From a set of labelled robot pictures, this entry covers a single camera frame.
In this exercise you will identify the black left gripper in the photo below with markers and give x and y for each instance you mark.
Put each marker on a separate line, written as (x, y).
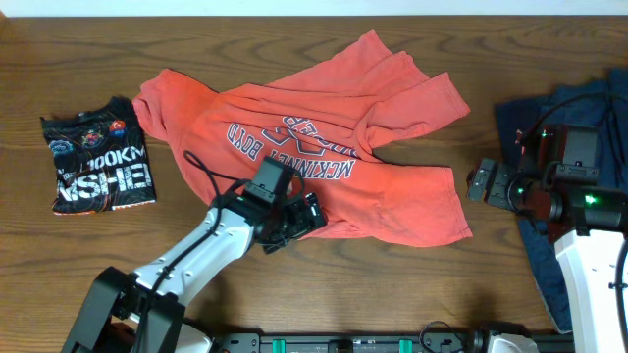
(305, 224)

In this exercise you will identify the dark blue denim garment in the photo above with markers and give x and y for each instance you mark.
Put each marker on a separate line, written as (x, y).
(610, 118)

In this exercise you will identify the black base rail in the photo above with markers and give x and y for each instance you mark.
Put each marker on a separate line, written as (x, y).
(432, 341)

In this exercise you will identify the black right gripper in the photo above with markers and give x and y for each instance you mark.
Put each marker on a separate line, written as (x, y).
(497, 193)

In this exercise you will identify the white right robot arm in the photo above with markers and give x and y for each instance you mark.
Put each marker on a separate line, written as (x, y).
(586, 226)

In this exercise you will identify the orange red t-shirt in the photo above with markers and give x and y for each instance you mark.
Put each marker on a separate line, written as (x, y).
(326, 122)

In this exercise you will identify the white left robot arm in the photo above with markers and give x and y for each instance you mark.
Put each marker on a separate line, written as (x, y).
(143, 311)

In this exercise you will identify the black printed folded shirt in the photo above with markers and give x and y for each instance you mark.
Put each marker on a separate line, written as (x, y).
(100, 160)

